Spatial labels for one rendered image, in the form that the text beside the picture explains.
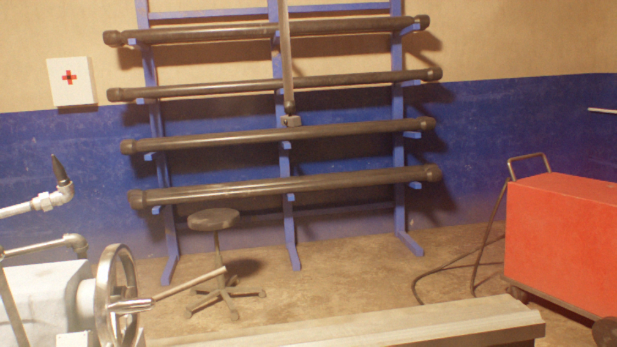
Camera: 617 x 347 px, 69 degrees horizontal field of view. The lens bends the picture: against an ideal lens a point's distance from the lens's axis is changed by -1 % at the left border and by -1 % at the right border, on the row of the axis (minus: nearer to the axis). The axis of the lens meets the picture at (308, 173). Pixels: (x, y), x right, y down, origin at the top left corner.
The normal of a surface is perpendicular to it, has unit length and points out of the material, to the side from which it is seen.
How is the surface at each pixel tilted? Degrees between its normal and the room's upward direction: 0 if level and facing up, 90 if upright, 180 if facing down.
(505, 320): 48
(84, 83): 90
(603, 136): 90
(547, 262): 90
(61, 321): 75
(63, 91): 90
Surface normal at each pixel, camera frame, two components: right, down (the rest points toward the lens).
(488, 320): 0.06, -0.49
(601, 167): -0.99, 0.09
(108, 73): 0.14, 0.21
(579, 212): -0.88, 0.15
